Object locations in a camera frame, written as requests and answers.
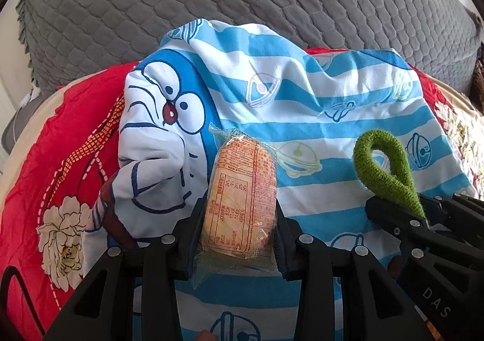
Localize black cable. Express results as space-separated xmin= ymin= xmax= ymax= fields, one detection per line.
xmin=0 ymin=265 xmax=43 ymax=331

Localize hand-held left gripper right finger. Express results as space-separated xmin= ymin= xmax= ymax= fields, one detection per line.
xmin=273 ymin=199 xmax=432 ymax=341

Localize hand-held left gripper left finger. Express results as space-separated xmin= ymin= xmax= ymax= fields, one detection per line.
xmin=43 ymin=197 xmax=208 ymax=341

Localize red floral bedsheet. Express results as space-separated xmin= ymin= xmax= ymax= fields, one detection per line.
xmin=0 ymin=48 xmax=484 ymax=334

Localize brown woven object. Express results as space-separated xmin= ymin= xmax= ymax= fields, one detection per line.
xmin=471 ymin=60 xmax=484 ymax=97

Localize clear cracker packet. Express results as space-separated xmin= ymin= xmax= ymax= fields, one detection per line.
xmin=191 ymin=125 xmax=280 ymax=289

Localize blue striped cartoon cloth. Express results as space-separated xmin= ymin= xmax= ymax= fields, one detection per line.
xmin=85 ymin=18 xmax=477 ymax=341

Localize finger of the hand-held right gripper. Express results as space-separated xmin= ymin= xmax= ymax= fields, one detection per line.
xmin=365 ymin=195 xmax=484 ymax=270
xmin=418 ymin=193 xmax=484 ymax=230

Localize grey round object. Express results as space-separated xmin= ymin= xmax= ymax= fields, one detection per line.
xmin=0 ymin=99 xmax=38 ymax=154

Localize green fuzzy scrunchie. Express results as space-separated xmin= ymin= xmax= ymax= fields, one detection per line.
xmin=353 ymin=129 xmax=426 ymax=218

